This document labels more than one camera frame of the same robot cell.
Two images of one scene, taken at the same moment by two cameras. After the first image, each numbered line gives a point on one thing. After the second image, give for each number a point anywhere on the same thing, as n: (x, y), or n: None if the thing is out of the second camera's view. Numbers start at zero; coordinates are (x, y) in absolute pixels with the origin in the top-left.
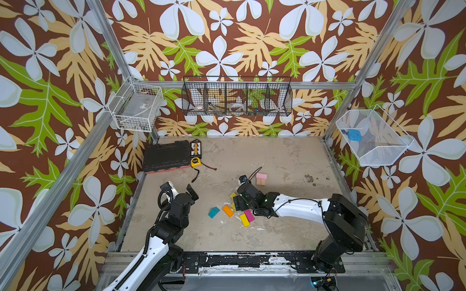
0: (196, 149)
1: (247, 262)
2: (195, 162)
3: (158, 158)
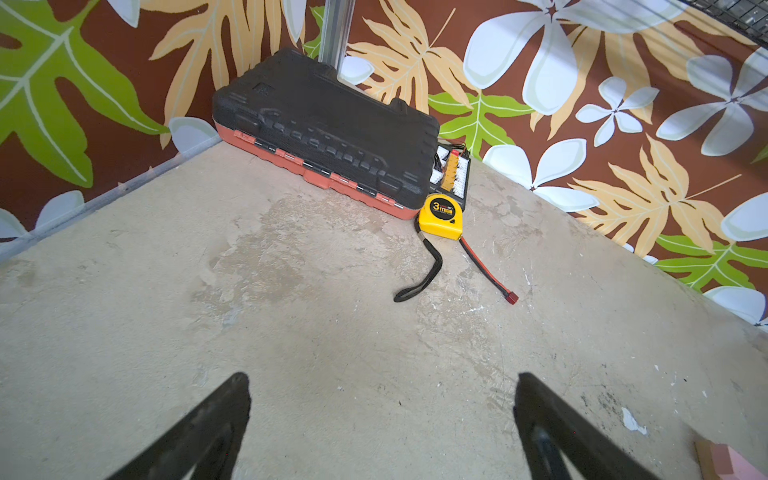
0: (450, 172)
1: None
2: (441, 215)
3: (292, 114)
